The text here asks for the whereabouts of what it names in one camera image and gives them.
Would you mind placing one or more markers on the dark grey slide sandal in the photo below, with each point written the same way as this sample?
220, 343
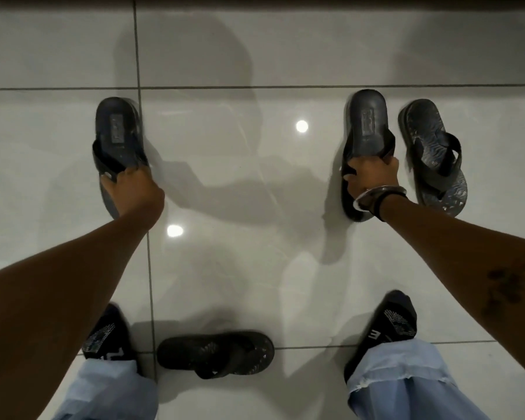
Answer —
369, 122
118, 126

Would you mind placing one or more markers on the person's left fingers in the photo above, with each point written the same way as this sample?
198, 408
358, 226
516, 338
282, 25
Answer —
124, 174

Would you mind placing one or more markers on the person's left black slipper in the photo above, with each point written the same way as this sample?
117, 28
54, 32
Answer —
109, 334

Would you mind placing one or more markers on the person's right forearm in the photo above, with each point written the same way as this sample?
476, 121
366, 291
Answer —
463, 258

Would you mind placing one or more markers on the person's right fingers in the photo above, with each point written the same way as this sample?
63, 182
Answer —
354, 167

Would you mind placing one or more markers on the person's right black slipper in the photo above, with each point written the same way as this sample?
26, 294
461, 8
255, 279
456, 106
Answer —
387, 323

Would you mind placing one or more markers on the person's right hand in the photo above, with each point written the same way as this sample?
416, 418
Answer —
376, 177

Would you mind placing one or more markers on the person's left forearm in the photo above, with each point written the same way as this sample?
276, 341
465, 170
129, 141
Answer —
61, 293

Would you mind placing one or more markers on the patterned grey flip-flop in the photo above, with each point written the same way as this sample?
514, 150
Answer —
424, 126

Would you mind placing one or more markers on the light blue jeans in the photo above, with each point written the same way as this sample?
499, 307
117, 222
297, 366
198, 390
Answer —
402, 380

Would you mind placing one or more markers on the black wristband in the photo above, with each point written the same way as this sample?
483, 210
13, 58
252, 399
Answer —
385, 201

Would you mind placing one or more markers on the black flip-flop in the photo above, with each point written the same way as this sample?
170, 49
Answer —
218, 352

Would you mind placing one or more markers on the person's left hand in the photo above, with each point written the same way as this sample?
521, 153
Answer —
138, 192

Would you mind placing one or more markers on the person's black slipper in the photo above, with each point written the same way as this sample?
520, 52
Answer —
109, 334
387, 323

